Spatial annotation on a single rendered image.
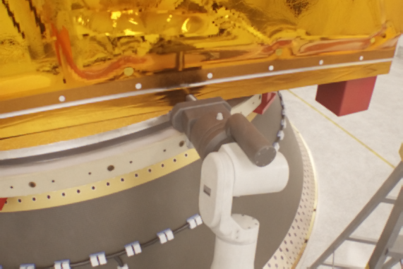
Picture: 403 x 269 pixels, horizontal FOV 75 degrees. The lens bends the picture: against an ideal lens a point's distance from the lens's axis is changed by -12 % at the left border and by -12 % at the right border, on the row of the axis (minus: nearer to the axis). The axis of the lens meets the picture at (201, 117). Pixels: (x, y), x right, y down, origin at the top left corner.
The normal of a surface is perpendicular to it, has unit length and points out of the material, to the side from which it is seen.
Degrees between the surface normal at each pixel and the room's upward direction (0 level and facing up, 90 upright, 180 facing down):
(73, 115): 90
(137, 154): 90
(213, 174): 76
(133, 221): 62
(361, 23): 91
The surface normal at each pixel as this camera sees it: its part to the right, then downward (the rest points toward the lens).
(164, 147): 0.56, 0.42
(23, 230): 0.20, 0.04
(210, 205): -0.91, -0.04
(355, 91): 0.34, 0.47
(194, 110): 0.00, -0.86
